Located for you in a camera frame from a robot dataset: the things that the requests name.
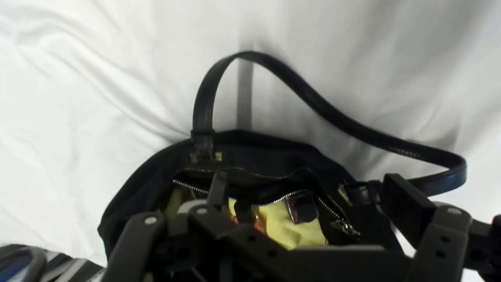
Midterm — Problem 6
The yellow cloth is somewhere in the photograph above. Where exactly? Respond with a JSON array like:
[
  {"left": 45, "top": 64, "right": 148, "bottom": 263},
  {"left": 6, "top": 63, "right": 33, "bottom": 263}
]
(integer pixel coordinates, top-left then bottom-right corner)
[{"left": 164, "top": 185, "right": 330, "bottom": 251}]

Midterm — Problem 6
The white tablecloth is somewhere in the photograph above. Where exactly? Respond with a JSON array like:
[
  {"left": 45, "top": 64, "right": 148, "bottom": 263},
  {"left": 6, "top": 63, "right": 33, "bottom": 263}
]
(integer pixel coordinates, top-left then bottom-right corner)
[{"left": 0, "top": 0, "right": 501, "bottom": 282}]

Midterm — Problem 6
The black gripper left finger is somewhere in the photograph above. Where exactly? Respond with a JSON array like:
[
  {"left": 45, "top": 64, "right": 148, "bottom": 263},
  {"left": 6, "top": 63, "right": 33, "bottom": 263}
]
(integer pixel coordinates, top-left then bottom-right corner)
[{"left": 100, "top": 171, "right": 241, "bottom": 282}]

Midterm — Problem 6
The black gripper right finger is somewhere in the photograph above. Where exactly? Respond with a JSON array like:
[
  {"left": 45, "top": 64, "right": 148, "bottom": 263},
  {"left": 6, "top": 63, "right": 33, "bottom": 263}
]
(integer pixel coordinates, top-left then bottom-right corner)
[{"left": 382, "top": 172, "right": 474, "bottom": 282}]

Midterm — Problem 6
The black fabric handbag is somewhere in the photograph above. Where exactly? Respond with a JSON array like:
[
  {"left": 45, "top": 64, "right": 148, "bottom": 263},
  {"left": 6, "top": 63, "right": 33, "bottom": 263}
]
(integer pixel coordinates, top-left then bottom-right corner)
[{"left": 97, "top": 50, "right": 468, "bottom": 263}]

